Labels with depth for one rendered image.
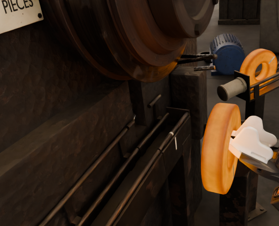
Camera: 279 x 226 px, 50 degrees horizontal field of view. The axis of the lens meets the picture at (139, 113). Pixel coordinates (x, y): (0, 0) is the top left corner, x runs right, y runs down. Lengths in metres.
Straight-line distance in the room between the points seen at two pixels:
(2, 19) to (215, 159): 0.39
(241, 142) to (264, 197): 1.16
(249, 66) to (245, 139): 0.65
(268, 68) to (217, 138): 0.77
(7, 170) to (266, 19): 3.20
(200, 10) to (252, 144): 0.31
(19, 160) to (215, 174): 0.32
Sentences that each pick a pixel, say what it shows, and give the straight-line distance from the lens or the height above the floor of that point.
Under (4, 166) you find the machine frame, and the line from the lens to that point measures 0.53.
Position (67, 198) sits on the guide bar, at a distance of 0.62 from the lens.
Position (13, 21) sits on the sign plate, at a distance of 0.54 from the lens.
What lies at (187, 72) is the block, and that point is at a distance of 0.94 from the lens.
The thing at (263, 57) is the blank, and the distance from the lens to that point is 1.17.
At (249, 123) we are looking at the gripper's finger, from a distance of 0.53.
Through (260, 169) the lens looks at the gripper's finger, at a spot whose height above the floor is 0.83.
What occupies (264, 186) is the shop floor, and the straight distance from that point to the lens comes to 1.71.
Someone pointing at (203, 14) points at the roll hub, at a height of 1.01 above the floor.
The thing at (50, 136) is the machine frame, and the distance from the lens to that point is 0.57.
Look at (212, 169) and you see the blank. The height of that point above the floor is 0.84.
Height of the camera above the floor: 1.14
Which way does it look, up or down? 28 degrees down
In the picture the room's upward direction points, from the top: 8 degrees counter-clockwise
